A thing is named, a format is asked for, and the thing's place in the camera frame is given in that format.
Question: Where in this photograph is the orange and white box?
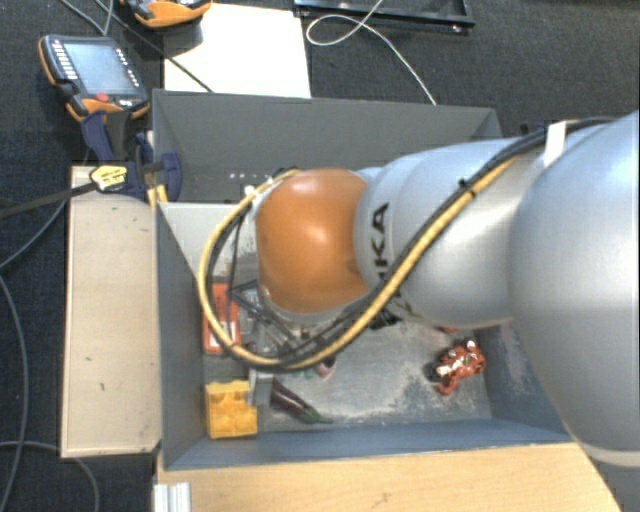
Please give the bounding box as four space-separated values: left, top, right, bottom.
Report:
201 283 245 358

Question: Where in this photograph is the red toy figure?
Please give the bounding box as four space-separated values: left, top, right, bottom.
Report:
430 338 488 397

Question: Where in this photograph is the grey metal bin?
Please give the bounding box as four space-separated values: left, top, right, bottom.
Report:
151 88 576 472

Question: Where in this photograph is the purple toy eggplant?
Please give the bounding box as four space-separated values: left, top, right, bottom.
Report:
271 383 335 426

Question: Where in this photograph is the pale wood board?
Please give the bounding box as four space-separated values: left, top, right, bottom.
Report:
59 166 164 459

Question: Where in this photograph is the yellow toy brick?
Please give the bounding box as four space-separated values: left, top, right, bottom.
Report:
204 379 260 441

